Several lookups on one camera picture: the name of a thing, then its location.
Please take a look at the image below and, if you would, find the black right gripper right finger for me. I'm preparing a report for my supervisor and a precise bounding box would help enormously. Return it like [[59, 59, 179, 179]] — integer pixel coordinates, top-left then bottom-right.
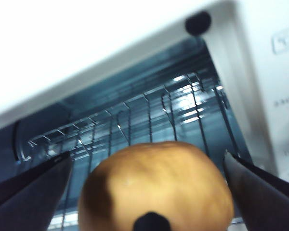
[[222, 151, 289, 231]]

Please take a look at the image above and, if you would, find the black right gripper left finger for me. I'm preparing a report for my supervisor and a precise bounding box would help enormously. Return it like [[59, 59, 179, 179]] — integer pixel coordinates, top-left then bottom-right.
[[0, 151, 73, 231]]

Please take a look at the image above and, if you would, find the metal wire oven rack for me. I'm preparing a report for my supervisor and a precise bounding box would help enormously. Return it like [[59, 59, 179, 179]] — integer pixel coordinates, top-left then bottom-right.
[[26, 72, 240, 231]]

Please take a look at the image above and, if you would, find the brown potato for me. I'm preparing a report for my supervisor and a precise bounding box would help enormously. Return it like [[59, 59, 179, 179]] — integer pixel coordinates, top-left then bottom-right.
[[77, 141, 235, 231]]

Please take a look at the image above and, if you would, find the white toaster oven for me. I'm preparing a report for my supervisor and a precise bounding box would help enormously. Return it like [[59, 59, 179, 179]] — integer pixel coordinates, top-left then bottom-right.
[[0, 0, 289, 231]]

